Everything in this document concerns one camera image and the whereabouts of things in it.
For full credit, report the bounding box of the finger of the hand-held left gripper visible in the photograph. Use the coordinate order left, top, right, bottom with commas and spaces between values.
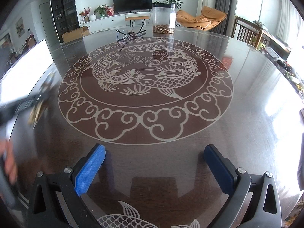
36, 72, 57, 100

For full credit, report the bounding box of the dark wooden chair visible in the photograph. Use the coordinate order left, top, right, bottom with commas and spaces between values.
232, 16, 264, 49

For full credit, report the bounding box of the grey curtain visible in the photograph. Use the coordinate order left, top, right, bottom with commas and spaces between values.
215, 0, 236, 35

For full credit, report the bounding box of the wooden side table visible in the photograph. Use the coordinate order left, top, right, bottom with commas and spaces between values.
256, 21, 292, 60

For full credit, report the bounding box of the cardboard box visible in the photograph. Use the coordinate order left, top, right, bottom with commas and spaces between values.
61, 26, 90, 44

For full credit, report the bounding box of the red flower bouquet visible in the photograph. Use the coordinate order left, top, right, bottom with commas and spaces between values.
79, 7, 92, 22

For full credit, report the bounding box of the clear jar with black lid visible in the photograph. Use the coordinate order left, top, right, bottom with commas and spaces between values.
152, 3, 176, 34

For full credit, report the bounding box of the framed wall picture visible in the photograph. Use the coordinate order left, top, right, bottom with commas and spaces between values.
15, 17, 25, 38

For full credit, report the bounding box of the bushy green potted plant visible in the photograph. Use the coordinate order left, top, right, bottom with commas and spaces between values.
93, 4, 107, 18

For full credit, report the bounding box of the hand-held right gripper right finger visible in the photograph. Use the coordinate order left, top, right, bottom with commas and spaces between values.
204, 144, 283, 228

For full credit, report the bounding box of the white television cabinet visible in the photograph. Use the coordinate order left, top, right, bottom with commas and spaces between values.
79, 11, 155, 34

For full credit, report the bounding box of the large green potted plant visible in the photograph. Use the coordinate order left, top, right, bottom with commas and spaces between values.
163, 0, 184, 8

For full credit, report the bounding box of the white board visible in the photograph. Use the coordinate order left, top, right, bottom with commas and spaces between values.
0, 38, 55, 102

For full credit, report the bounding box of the black cable bundle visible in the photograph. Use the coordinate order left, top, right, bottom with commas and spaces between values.
115, 28, 146, 40

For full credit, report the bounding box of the dark display cabinet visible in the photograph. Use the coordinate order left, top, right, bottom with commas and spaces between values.
49, 0, 80, 38

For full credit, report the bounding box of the black television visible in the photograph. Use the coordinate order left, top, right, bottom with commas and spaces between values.
112, 0, 153, 14

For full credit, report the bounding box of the wooden stool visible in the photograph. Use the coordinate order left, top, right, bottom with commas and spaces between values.
124, 15, 150, 27

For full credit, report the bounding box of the gold chain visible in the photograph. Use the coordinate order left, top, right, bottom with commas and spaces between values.
28, 99, 47, 128

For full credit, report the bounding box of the person's left hand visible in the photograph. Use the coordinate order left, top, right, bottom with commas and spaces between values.
0, 140, 19, 184

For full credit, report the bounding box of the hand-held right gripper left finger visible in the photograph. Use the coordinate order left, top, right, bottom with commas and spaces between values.
28, 143, 106, 228

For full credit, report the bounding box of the orange lounge chair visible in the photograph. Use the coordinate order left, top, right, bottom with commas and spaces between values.
175, 6, 227, 31

